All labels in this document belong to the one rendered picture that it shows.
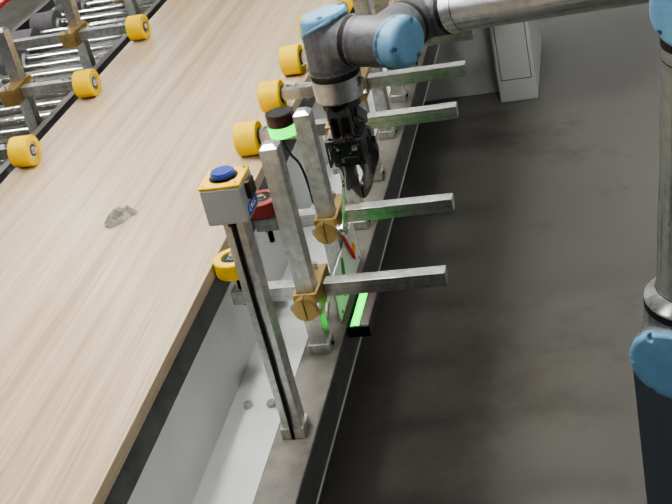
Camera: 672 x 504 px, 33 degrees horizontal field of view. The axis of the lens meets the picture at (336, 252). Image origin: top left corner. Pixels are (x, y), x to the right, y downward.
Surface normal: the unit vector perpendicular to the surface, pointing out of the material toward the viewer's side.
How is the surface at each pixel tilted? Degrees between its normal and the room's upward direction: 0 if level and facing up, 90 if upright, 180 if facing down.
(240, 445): 0
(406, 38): 90
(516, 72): 90
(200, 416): 90
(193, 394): 90
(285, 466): 0
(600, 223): 0
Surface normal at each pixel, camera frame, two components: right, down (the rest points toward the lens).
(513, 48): -0.17, 0.51
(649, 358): -0.55, 0.57
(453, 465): -0.21, -0.86
